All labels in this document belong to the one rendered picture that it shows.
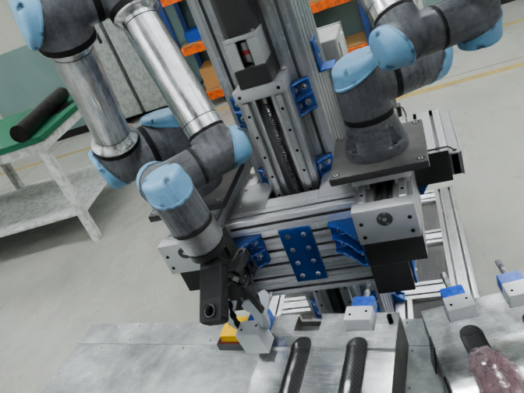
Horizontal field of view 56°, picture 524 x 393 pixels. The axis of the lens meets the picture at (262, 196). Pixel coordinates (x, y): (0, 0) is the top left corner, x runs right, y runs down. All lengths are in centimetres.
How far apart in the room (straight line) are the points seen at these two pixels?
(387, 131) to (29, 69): 650
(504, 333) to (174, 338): 75
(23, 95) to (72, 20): 656
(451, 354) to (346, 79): 58
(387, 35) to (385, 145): 37
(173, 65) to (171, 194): 28
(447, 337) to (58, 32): 89
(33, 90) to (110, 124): 629
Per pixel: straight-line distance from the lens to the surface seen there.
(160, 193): 79
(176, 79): 95
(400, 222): 111
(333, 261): 134
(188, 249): 85
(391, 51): 85
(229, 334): 116
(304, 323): 106
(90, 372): 137
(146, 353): 131
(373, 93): 112
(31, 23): 100
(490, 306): 102
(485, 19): 92
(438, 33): 88
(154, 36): 98
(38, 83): 736
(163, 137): 126
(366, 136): 115
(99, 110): 114
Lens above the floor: 158
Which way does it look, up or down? 27 degrees down
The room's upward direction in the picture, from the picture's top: 22 degrees counter-clockwise
